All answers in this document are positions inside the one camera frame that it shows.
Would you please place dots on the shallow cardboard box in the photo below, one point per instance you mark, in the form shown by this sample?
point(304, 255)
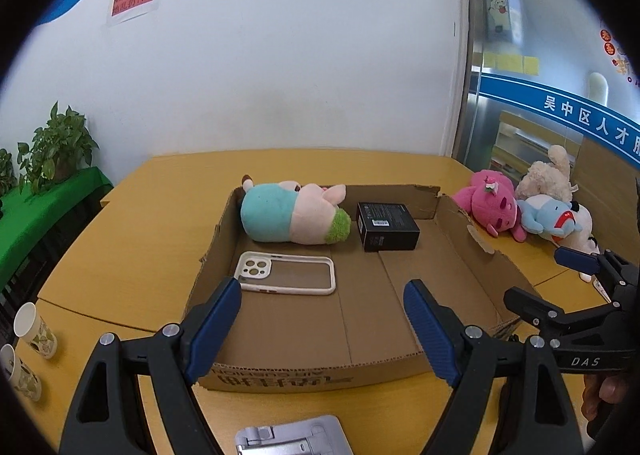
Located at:
point(360, 334)

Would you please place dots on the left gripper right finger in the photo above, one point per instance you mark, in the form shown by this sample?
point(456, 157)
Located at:
point(535, 414)

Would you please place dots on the clear white phone case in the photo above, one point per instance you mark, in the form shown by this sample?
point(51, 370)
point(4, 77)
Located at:
point(280, 274)

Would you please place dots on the person's right hand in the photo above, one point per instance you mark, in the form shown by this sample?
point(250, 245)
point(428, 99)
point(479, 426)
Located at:
point(611, 390)

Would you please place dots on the cartoon sticker on glass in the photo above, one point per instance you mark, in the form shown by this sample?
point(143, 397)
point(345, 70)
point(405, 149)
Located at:
point(504, 21)

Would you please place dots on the yellow sticky notes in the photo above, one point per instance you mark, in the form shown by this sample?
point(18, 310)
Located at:
point(512, 63)

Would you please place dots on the green cloth side table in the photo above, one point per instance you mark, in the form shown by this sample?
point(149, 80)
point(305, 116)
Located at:
point(27, 218)

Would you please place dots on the beige bunny plush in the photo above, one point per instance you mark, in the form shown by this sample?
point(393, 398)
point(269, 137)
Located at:
point(551, 178)

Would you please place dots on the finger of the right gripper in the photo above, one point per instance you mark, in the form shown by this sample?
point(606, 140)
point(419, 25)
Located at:
point(615, 278)
point(541, 314)

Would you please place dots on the blue and white plush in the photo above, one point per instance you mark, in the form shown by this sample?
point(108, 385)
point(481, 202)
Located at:
point(564, 224)

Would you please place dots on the pink and teal plush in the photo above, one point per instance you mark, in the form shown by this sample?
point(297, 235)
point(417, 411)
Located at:
point(287, 212)

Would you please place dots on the small potted green plant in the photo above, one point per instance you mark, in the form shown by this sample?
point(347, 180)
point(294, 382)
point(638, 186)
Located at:
point(7, 175)

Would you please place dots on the grey folding phone stand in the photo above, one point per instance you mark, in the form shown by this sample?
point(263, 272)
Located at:
point(319, 435)

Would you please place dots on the large potted green plant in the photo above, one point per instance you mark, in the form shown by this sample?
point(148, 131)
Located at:
point(57, 151)

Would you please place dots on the pink bear plush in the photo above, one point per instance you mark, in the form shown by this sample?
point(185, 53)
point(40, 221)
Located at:
point(490, 200)

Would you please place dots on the black product box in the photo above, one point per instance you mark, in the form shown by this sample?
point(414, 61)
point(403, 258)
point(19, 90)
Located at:
point(386, 226)

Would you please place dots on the patterned paper cup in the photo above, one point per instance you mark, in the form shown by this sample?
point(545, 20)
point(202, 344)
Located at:
point(20, 377)
point(29, 326)

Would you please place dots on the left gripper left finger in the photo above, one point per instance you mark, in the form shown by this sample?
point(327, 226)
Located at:
point(107, 414)

